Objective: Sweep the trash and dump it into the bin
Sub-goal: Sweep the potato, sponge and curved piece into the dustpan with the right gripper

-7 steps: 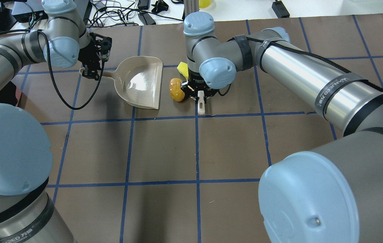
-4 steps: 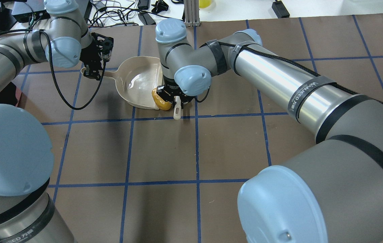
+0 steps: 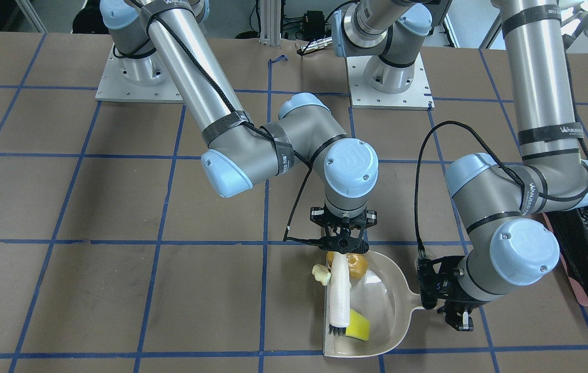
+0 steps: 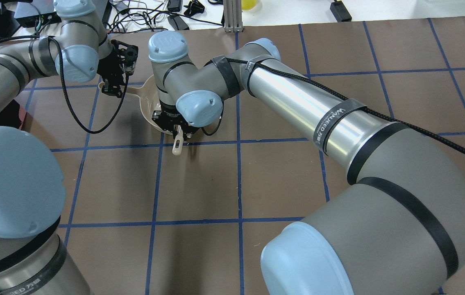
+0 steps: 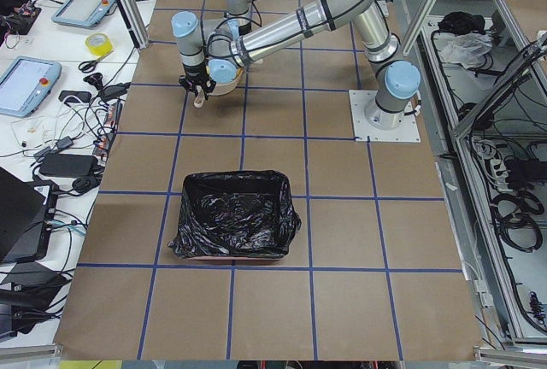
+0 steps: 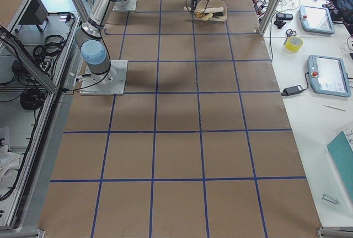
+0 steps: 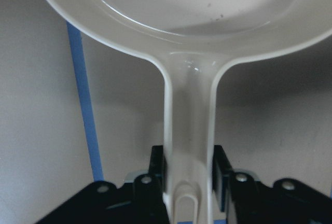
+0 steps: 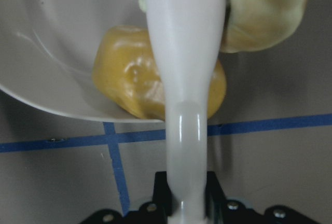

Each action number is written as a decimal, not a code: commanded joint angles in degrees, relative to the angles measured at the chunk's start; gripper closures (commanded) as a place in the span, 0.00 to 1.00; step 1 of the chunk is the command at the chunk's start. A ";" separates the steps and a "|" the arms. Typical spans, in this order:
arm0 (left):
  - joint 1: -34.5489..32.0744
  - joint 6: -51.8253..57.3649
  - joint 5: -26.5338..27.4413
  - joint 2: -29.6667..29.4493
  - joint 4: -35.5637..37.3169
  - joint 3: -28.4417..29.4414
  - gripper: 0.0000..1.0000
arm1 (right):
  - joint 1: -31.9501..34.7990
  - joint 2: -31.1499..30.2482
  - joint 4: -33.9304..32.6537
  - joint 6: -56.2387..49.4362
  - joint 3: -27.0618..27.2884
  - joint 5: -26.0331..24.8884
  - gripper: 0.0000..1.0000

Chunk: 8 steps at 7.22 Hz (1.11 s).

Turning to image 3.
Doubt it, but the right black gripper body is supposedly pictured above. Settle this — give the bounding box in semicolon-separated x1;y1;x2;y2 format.
309;206;377;254

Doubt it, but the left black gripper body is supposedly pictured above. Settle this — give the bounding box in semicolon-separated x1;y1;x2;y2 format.
417;255;483;317

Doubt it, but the brown potato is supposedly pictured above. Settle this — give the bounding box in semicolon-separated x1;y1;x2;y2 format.
326;252;369;281

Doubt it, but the pale curved peel piece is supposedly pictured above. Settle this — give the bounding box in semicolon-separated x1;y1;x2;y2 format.
312;264;332;286

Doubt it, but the beige hand brush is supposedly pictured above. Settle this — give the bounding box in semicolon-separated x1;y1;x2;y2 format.
328;252;351;336

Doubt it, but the beige plastic dustpan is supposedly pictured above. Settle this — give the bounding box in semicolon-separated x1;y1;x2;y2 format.
323;252;424;358

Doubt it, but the yellow sponge piece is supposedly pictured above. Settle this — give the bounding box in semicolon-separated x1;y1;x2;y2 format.
345;309;370;341

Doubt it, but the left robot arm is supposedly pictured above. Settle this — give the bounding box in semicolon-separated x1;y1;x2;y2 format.
414;1;588;331

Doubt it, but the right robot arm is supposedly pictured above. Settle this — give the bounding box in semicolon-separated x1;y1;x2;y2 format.
99;1;378;253

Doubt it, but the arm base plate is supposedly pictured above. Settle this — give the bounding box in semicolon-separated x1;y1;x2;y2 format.
95;46;184;104
346;54;435;110

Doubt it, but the aluminium frame post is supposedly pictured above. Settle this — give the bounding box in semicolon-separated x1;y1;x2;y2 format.
258;0;282;49

